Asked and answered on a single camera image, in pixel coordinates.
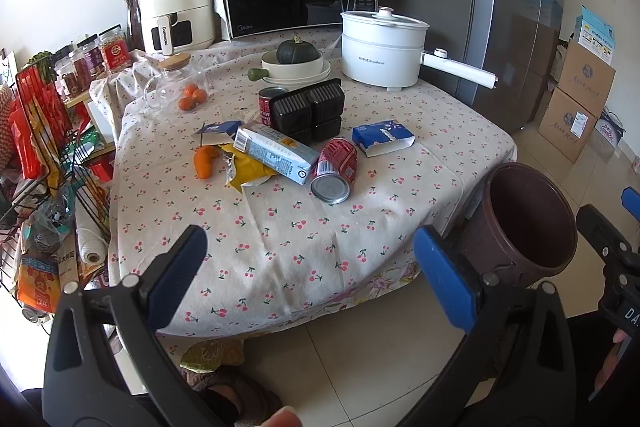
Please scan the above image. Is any orange peel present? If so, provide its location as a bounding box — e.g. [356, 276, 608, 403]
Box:
[193, 145, 219, 180]

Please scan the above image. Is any light blue product box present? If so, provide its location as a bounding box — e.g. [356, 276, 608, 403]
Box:
[573, 5, 616, 65]

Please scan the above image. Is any yellow snack wrapper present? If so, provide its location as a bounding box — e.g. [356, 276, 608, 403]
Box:
[218, 144, 278, 192]

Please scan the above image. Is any upright red can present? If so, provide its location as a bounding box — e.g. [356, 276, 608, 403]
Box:
[258, 86, 288, 127]

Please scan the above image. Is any small blue torn carton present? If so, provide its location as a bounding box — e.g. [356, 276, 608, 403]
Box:
[192, 120, 242, 146]

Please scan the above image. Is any white ceramic bowl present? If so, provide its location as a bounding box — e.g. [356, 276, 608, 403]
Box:
[262, 50, 331, 88]

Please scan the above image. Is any grey refrigerator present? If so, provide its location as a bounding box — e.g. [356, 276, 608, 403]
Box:
[372, 0, 569, 134]

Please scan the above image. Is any right human hand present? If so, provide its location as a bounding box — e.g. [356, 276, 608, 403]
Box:
[589, 329, 631, 401]

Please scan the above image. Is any red soda can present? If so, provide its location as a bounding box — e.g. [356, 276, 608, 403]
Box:
[310, 138, 358, 205]

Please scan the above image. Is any small printed bag on floor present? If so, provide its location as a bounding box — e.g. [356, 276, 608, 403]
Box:
[596, 106, 625, 148]

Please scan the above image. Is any light blue milk carton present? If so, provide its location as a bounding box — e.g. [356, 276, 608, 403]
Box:
[233, 122, 319, 185]

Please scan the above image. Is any red jar on shelf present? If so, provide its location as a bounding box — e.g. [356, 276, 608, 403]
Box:
[98, 25, 131, 72]

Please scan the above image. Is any upper cardboard box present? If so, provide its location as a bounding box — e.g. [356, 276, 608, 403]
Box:
[558, 40, 615, 117]

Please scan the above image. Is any brown plastic trash bin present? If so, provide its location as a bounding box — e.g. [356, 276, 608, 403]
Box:
[454, 162, 578, 287]

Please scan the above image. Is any cardboard box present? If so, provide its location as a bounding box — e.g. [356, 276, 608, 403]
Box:
[538, 89, 597, 164]
[558, 40, 615, 117]

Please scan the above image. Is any black wire storage rack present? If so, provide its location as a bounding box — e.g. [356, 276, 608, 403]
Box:
[1, 63, 110, 313]

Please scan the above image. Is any white electric cooking pot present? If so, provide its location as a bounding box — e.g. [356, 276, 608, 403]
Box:
[341, 6, 497, 92]

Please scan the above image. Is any cherry print tablecloth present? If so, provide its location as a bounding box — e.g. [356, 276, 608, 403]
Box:
[90, 35, 518, 338]

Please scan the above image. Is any black plastic food tray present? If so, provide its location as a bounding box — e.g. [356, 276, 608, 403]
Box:
[270, 78, 345, 145]

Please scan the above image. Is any blue biscuit box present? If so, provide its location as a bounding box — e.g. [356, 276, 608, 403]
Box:
[352, 120, 416, 158]

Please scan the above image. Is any dark green squash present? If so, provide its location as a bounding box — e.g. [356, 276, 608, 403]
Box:
[277, 35, 320, 65]

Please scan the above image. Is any brown fuzzy slipper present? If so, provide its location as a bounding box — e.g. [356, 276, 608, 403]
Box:
[180, 366, 282, 426]

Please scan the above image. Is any lower cardboard box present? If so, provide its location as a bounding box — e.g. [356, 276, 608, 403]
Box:
[538, 89, 597, 164]

